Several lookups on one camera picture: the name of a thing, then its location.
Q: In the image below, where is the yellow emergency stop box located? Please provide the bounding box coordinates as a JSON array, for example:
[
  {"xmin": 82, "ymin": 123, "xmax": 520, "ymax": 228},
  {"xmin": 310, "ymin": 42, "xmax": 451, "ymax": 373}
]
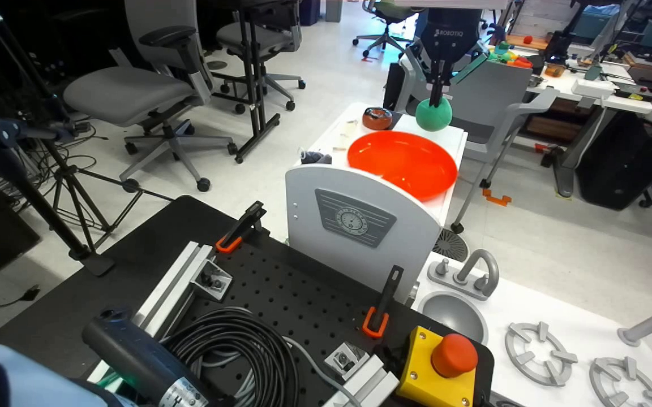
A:
[{"xmin": 395, "ymin": 323, "xmax": 483, "ymax": 407}]

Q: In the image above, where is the green toy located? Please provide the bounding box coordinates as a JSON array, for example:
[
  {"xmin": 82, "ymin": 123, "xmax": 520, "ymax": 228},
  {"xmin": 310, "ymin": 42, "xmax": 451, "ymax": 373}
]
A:
[{"xmin": 489, "ymin": 42, "xmax": 515, "ymax": 65}]

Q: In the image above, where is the black clamp orange handle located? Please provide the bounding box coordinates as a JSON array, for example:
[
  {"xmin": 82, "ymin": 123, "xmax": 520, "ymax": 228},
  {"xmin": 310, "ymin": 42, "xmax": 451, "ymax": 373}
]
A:
[
  {"xmin": 212, "ymin": 200, "xmax": 269, "ymax": 259},
  {"xmin": 361, "ymin": 265, "xmax": 406, "ymax": 342}
]

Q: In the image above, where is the black breadboard table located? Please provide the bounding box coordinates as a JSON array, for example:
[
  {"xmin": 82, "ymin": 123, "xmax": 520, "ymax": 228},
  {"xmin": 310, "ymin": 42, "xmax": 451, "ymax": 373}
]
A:
[{"xmin": 0, "ymin": 192, "xmax": 499, "ymax": 407}]

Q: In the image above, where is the dark blue cylindrical device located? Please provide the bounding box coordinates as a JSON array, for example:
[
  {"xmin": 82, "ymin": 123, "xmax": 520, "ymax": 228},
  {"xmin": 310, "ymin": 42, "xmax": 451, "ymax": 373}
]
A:
[{"xmin": 82, "ymin": 308, "xmax": 210, "ymax": 407}]

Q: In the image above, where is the white table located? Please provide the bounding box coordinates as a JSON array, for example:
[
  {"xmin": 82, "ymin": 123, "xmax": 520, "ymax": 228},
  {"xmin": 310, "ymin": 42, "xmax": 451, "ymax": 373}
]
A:
[{"xmin": 526, "ymin": 60, "xmax": 652, "ymax": 200}]

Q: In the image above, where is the grey cable bundle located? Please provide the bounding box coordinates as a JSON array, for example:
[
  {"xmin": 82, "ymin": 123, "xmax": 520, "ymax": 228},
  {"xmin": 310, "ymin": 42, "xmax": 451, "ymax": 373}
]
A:
[{"xmin": 164, "ymin": 303, "xmax": 300, "ymax": 407}]

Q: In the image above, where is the white toy stove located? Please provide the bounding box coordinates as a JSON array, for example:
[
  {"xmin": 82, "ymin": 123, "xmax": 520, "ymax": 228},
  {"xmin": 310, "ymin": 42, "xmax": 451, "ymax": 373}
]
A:
[{"xmin": 413, "ymin": 247, "xmax": 652, "ymax": 407}]

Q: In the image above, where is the black table stand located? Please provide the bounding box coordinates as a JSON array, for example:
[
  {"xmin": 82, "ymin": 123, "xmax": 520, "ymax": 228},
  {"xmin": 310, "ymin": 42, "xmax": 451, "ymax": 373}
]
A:
[{"xmin": 226, "ymin": 0, "xmax": 286, "ymax": 166}]

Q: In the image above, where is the green office chair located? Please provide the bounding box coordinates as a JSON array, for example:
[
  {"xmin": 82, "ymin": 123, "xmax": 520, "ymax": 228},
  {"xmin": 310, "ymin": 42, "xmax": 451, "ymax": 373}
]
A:
[{"xmin": 350, "ymin": 0, "xmax": 422, "ymax": 62}]

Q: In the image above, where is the orange plate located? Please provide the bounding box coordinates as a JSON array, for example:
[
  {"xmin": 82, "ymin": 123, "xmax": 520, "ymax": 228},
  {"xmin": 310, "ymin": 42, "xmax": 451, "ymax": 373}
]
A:
[{"xmin": 347, "ymin": 130, "xmax": 460, "ymax": 204}]

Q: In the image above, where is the green round plushie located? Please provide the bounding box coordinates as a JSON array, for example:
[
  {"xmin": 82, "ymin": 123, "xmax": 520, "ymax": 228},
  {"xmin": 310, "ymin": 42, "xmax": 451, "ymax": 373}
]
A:
[{"xmin": 414, "ymin": 96, "xmax": 456, "ymax": 133}]

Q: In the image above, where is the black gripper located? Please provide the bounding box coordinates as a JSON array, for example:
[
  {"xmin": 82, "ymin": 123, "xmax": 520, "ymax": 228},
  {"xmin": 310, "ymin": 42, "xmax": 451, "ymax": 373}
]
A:
[{"xmin": 414, "ymin": 6, "xmax": 487, "ymax": 107}]

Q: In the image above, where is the brown toy donut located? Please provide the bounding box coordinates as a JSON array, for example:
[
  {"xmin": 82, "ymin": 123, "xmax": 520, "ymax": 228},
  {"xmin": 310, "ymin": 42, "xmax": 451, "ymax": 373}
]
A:
[{"xmin": 361, "ymin": 104, "xmax": 399, "ymax": 133}]

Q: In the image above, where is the round grey floor disc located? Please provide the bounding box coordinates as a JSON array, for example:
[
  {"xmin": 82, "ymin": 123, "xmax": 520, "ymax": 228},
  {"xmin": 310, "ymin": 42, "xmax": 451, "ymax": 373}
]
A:
[{"xmin": 435, "ymin": 226, "xmax": 472, "ymax": 265}]

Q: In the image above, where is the small orange floor tape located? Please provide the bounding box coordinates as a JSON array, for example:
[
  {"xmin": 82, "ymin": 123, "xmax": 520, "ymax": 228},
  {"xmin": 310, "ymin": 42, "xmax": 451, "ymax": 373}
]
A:
[{"xmin": 479, "ymin": 186, "xmax": 515, "ymax": 208}]

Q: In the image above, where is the blue grey cloth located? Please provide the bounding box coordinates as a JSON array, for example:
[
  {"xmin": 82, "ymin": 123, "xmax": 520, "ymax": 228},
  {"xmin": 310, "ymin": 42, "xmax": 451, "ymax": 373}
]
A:
[{"xmin": 300, "ymin": 150, "xmax": 335, "ymax": 167}]

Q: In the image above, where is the black tripod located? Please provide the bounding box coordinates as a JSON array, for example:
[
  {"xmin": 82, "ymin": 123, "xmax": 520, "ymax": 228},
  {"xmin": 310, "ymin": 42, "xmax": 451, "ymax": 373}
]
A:
[{"xmin": 0, "ymin": 110, "xmax": 176, "ymax": 262}]

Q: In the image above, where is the blue plastic bin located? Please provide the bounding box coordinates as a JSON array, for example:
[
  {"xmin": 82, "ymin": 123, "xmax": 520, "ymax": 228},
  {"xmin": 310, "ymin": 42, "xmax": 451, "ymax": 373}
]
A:
[{"xmin": 570, "ymin": 4, "xmax": 622, "ymax": 44}]

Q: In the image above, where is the aluminium extrusion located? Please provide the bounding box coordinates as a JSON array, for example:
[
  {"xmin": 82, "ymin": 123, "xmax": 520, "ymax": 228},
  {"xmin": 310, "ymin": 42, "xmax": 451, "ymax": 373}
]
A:
[
  {"xmin": 129, "ymin": 239, "xmax": 218, "ymax": 342},
  {"xmin": 324, "ymin": 352, "xmax": 404, "ymax": 407}
]

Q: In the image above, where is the white tray board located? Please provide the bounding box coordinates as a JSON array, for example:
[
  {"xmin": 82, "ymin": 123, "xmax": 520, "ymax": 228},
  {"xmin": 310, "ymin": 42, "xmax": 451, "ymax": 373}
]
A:
[{"xmin": 284, "ymin": 99, "xmax": 472, "ymax": 305}]

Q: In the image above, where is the grey metal bracket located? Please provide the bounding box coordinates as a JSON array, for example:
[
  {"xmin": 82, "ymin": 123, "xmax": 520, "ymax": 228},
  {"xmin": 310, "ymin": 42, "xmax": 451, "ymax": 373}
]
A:
[{"xmin": 193, "ymin": 262, "xmax": 235, "ymax": 302}]

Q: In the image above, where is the light blue fabric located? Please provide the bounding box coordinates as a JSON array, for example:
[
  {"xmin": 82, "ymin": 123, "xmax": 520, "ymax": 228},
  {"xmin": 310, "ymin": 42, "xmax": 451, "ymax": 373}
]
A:
[{"xmin": 0, "ymin": 340, "xmax": 141, "ymax": 407}]

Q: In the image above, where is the thin grey cable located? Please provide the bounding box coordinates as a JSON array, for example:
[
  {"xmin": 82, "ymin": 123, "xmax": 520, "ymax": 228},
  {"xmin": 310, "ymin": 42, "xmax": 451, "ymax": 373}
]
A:
[{"xmin": 284, "ymin": 334, "xmax": 362, "ymax": 407}]

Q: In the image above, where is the black floor cable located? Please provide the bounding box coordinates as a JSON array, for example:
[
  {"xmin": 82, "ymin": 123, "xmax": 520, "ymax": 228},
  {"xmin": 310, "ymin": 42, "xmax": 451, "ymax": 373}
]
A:
[{"xmin": 0, "ymin": 259, "xmax": 40, "ymax": 342}]

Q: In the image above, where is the grey chair with casters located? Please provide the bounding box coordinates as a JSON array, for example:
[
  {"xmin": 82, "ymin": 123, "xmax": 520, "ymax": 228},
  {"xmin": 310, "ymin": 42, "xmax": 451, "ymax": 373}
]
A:
[{"xmin": 399, "ymin": 54, "xmax": 564, "ymax": 236}]

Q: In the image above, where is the black computer tower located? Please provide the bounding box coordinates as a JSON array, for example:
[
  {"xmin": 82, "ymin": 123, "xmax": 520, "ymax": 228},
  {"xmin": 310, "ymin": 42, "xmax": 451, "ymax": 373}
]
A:
[
  {"xmin": 381, "ymin": 60, "xmax": 413, "ymax": 116},
  {"xmin": 573, "ymin": 110, "xmax": 652, "ymax": 213}
]

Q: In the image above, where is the grey office chair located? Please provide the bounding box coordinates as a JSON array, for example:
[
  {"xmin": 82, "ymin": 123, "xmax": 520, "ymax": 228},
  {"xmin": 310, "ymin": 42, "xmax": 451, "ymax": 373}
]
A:
[
  {"xmin": 62, "ymin": 0, "xmax": 240, "ymax": 195},
  {"xmin": 215, "ymin": 0, "xmax": 310, "ymax": 116}
]

